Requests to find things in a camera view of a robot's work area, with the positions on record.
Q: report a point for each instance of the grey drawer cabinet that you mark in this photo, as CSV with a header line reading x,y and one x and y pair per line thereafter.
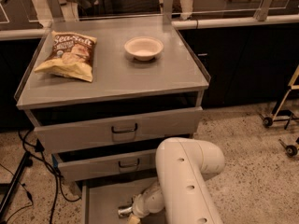
x,y
122,85

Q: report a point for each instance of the sea salt chips bag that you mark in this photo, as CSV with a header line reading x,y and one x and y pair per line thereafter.
x,y
71,56

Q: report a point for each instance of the black tripod leg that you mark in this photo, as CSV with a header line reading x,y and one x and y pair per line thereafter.
x,y
8,190

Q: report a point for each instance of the wheeled cart frame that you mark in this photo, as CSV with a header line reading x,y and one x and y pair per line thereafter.
x,y
287,115

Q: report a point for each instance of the grey bottom drawer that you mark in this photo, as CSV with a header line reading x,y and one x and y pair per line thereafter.
x,y
101,198

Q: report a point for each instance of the grey top drawer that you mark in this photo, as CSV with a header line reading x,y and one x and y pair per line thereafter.
x,y
105,132

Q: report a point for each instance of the silver redbull can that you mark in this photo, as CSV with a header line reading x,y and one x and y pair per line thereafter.
x,y
125,211

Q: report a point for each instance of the white paper bowl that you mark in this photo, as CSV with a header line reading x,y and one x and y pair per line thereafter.
x,y
144,48

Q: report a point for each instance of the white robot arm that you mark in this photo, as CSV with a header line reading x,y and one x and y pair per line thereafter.
x,y
181,164

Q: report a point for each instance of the grey middle drawer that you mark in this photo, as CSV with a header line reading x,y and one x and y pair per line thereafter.
x,y
97,162

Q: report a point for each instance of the grey drawer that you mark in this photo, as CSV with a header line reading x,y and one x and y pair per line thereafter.
x,y
101,198
97,162
105,132

